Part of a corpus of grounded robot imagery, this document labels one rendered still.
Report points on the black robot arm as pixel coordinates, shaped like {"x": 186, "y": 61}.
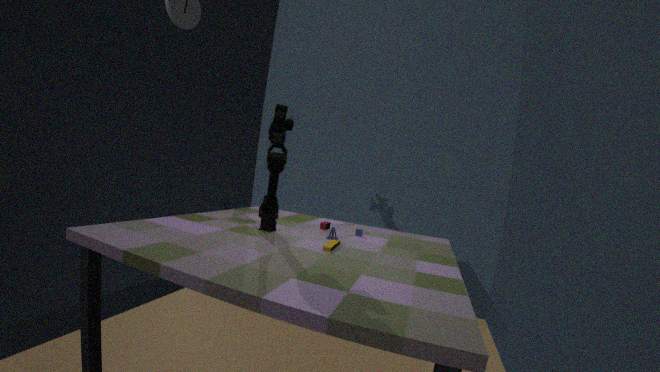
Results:
{"x": 268, "y": 211}

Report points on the yellow bar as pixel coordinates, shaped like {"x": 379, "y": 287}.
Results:
{"x": 331, "y": 245}

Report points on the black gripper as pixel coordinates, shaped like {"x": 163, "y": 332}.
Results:
{"x": 281, "y": 107}

